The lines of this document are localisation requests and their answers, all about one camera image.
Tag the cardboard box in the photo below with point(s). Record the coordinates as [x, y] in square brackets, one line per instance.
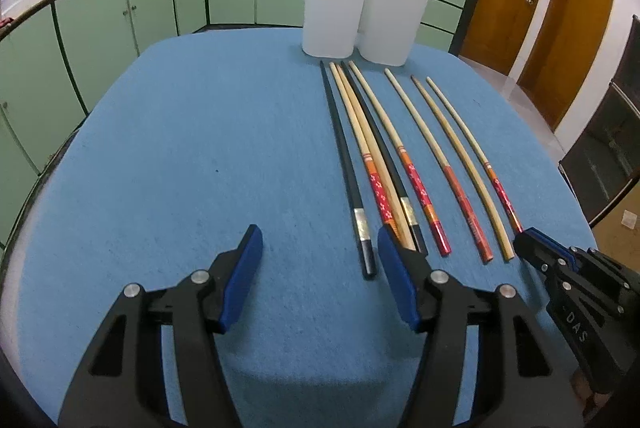
[620, 235]

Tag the green kitchen base cabinets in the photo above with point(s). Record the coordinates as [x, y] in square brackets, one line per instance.
[90, 32]

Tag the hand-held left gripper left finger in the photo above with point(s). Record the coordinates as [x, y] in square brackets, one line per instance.
[242, 278]

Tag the blue table mat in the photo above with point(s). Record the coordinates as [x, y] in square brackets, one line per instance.
[200, 157]

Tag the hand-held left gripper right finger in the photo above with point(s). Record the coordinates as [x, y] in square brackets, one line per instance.
[397, 280]

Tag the black chopstick silver band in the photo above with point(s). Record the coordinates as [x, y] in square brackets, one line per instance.
[345, 167]
[385, 157]

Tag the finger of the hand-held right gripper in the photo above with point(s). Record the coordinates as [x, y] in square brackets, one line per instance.
[555, 245]
[537, 255]

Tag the black glass cabinet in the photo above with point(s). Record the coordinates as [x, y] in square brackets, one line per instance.
[610, 142]

